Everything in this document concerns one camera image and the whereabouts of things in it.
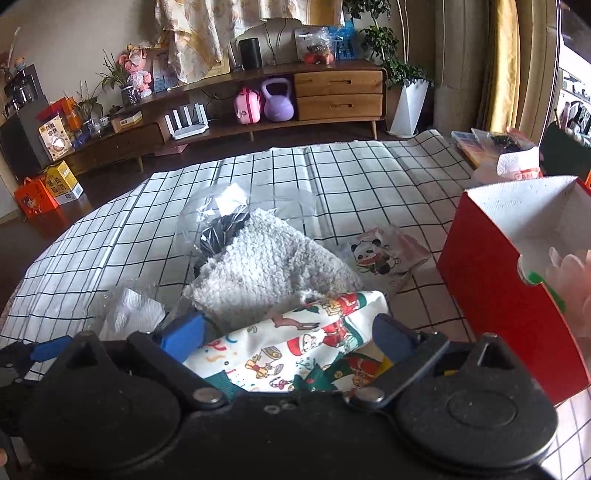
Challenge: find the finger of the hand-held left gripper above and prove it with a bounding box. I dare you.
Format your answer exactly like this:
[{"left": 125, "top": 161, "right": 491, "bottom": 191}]
[{"left": 0, "top": 336, "right": 74, "bottom": 384}]

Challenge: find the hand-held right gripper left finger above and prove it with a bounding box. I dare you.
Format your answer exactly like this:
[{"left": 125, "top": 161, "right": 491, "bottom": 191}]
[{"left": 46, "top": 313, "right": 229, "bottom": 409}]

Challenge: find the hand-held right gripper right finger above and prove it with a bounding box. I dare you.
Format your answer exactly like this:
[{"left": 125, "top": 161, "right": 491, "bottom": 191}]
[{"left": 348, "top": 314, "right": 536, "bottom": 411}]

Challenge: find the panda print tissue packet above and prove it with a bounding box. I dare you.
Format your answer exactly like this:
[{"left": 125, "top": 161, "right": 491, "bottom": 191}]
[{"left": 348, "top": 225, "right": 435, "bottom": 278}]

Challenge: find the christmas print cloth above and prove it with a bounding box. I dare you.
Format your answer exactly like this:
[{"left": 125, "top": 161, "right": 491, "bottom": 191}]
[{"left": 182, "top": 290, "right": 389, "bottom": 398}]

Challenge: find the red cardboard box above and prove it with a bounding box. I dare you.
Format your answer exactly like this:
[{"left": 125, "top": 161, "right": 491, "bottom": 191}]
[{"left": 436, "top": 175, "right": 591, "bottom": 407}]

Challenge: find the white fluffy towel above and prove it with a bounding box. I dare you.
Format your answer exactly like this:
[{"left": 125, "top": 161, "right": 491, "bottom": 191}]
[{"left": 183, "top": 208, "right": 365, "bottom": 326}]

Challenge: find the clear plastic bag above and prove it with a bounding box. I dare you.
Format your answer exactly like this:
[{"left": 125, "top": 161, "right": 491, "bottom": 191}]
[{"left": 178, "top": 184, "right": 320, "bottom": 275}]

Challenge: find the orange gift bag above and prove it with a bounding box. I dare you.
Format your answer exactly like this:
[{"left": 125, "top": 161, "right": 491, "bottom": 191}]
[{"left": 14, "top": 178, "right": 59, "bottom": 219}]

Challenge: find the black checked white tablecloth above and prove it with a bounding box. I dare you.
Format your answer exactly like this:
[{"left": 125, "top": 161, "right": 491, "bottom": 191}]
[{"left": 0, "top": 129, "right": 591, "bottom": 480}]

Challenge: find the yellow carton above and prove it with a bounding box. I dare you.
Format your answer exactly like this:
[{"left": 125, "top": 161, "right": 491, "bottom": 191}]
[{"left": 44, "top": 161, "right": 85, "bottom": 200}]

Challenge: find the black side cabinet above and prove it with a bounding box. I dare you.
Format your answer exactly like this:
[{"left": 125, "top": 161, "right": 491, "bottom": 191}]
[{"left": 0, "top": 113, "right": 52, "bottom": 182}]

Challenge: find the white router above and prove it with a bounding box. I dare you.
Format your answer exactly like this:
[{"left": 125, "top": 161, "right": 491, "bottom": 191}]
[{"left": 165, "top": 104, "right": 209, "bottom": 140}]

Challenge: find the white orange tissue bag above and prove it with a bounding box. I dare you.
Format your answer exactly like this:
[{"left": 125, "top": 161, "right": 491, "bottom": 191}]
[{"left": 475, "top": 147, "right": 544, "bottom": 184}]

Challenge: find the orange white printed box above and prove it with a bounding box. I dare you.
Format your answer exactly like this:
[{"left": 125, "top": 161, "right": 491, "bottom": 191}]
[{"left": 38, "top": 115, "right": 75, "bottom": 161}]

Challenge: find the clear plastic storage box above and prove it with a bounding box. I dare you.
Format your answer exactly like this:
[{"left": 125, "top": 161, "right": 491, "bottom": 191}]
[{"left": 450, "top": 128, "right": 541, "bottom": 155}]

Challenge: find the small cardboard box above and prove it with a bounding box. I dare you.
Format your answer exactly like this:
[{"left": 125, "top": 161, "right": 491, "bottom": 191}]
[{"left": 111, "top": 111, "right": 144, "bottom": 134}]

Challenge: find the green plant in white planter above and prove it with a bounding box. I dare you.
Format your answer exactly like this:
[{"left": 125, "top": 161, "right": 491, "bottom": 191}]
[{"left": 344, "top": 0, "right": 435, "bottom": 138}]

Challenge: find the pink toy case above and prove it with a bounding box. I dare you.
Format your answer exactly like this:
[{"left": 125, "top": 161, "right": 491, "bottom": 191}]
[{"left": 233, "top": 89, "right": 264, "bottom": 125}]

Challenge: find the thin leafy potted plant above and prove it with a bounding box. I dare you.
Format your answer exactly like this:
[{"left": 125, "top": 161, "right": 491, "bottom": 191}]
[{"left": 74, "top": 82, "right": 106, "bottom": 137}]

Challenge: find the wooden tv cabinet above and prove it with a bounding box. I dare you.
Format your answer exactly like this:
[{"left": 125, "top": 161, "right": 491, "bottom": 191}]
[{"left": 60, "top": 60, "right": 389, "bottom": 176}]

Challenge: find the purple kettlebell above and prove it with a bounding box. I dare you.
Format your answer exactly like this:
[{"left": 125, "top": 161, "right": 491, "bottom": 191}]
[{"left": 261, "top": 78, "right": 296, "bottom": 123}]

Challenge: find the small potted plant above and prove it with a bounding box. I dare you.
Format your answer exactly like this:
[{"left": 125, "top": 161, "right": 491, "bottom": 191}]
[{"left": 95, "top": 52, "right": 140, "bottom": 108}]

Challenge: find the dark green container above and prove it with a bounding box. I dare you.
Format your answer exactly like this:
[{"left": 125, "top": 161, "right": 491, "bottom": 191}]
[{"left": 539, "top": 121, "right": 591, "bottom": 180}]

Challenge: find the black coffee machine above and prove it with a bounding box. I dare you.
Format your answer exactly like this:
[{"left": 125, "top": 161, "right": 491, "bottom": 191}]
[{"left": 2, "top": 64, "right": 49, "bottom": 121}]

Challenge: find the blue picture book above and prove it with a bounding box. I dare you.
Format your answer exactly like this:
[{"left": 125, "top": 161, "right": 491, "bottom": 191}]
[{"left": 152, "top": 50, "right": 180, "bottom": 93}]

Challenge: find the pink plush doll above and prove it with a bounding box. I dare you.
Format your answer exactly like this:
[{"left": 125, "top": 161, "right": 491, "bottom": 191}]
[{"left": 119, "top": 44, "right": 154, "bottom": 99}]

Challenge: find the black cylinder speaker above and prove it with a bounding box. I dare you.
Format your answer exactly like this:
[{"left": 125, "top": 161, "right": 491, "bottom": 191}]
[{"left": 239, "top": 38, "right": 263, "bottom": 71}]

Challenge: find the blue plastic bag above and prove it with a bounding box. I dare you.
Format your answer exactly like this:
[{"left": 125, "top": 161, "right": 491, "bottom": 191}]
[{"left": 329, "top": 24, "right": 357, "bottom": 61}]

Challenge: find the yellow curtain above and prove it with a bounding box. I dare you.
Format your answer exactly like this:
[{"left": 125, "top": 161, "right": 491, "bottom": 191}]
[{"left": 480, "top": 0, "right": 560, "bottom": 139}]

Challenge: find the clear bag of fruit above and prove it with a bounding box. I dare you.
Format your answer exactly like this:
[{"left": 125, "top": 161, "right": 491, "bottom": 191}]
[{"left": 294, "top": 27, "right": 334, "bottom": 65}]

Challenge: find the yellow white patterned cloth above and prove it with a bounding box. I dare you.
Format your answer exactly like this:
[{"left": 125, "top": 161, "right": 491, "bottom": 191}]
[{"left": 154, "top": 0, "right": 346, "bottom": 85}]

